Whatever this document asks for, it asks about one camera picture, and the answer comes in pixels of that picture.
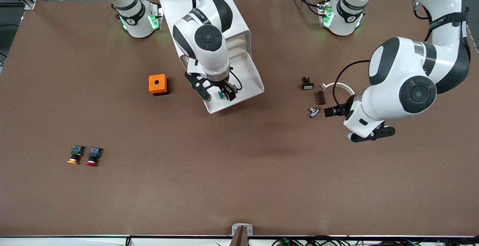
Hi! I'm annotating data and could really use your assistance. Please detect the white table edge rail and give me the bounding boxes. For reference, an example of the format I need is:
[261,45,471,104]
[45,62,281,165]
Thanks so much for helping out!
[0,234,479,246]

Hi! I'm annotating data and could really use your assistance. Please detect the black cable bundle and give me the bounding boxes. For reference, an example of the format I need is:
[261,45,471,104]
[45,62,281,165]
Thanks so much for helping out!
[271,235,425,246]

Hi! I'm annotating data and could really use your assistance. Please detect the grey mount plate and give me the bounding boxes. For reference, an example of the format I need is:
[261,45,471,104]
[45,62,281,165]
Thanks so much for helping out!
[232,223,253,236]

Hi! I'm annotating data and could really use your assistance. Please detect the white curved bracket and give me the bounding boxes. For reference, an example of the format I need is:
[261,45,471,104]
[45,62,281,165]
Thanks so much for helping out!
[321,82,356,98]

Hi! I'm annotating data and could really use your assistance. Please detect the orange button enclosure box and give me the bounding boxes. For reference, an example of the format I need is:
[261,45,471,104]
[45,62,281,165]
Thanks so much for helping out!
[149,74,169,96]

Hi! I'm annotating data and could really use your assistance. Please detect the orange push button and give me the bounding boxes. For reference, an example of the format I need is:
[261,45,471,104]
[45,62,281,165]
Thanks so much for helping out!
[67,145,85,165]

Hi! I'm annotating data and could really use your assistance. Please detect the red push button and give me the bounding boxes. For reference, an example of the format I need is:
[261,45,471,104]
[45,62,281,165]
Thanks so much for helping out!
[86,147,103,167]

